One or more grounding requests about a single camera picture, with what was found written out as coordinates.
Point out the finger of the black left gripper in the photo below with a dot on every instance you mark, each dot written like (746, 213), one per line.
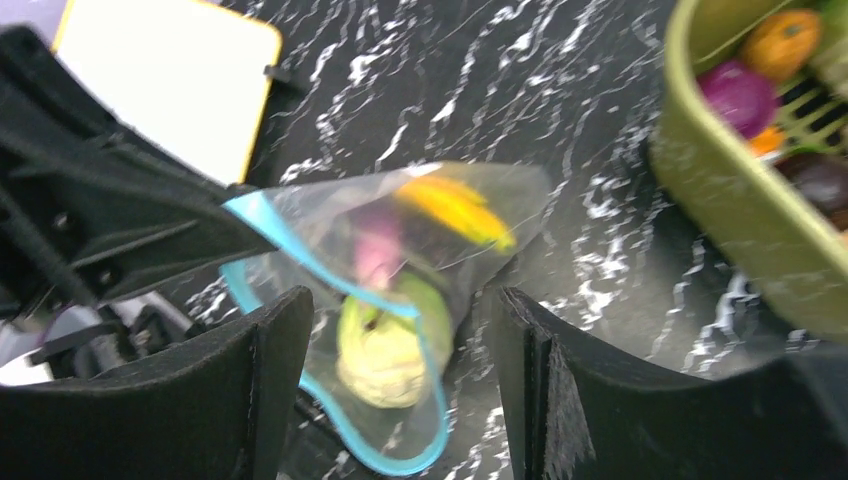
(90, 210)

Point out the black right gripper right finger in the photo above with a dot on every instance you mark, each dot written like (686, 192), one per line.
(577, 407)

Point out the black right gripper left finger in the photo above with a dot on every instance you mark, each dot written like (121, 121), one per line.
(216, 406)

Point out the purple eggplant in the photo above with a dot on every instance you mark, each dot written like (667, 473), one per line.
(377, 245)

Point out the clear zip bag blue zipper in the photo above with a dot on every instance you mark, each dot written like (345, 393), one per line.
(309, 227)

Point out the yellow banana bunch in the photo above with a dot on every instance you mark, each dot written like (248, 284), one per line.
(460, 208)

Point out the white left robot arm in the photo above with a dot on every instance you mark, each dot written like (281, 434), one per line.
(81, 341)

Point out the white board orange edge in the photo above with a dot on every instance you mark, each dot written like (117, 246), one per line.
(187, 75)

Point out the olive green plastic bin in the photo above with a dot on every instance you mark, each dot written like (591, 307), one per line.
(781, 218)

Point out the peach fruit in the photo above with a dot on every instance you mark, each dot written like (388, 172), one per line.
(770, 141)

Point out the red onion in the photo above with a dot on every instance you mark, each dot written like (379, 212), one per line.
(742, 98)

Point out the small orange fruit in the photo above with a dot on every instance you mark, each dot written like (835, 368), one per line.
(782, 43)

